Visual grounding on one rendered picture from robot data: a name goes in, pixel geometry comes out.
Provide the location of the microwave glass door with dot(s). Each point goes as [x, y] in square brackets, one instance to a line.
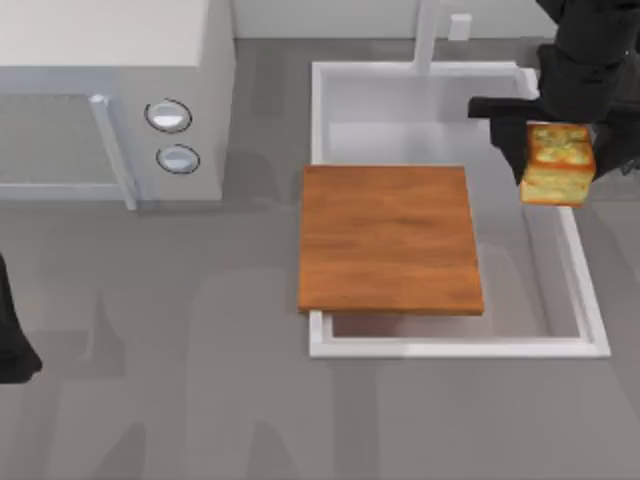
[45, 140]

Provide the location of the small round microwave knob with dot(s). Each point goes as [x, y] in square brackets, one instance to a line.
[177, 159]

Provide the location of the large round microwave knob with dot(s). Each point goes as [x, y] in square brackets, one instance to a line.
[168, 116]

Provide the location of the brown wooden cutting board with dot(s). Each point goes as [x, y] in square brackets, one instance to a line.
[387, 240]

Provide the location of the golden bread loaf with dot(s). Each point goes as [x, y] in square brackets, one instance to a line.
[557, 165]

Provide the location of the tall white tap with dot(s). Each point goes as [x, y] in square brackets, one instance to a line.
[426, 35]

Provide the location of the white sink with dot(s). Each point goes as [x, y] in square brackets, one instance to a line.
[400, 115]

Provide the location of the pale microwave oven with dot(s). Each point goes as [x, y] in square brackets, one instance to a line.
[100, 40]

